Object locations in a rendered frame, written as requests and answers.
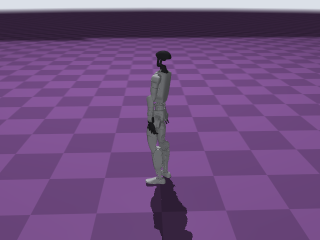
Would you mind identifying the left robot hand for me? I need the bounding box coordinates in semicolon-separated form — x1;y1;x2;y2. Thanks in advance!
147;117;158;135

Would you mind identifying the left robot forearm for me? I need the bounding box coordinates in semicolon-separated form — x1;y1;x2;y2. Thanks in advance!
146;96;155;122

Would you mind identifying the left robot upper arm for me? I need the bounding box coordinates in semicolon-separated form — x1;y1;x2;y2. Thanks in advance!
147;74;162;102

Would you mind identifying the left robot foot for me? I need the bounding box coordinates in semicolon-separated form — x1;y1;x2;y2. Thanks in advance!
145;177;166;184

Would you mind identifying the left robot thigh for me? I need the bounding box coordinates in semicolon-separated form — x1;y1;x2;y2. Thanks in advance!
146;115;163;155

